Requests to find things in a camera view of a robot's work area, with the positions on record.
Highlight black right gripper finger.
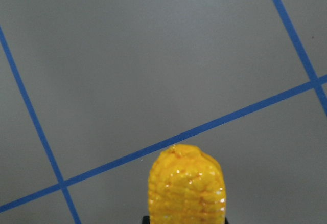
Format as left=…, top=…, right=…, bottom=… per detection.
left=142, top=216, right=151, bottom=224

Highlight yellow corn cob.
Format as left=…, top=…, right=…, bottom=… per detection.
left=148, top=144, right=227, bottom=223

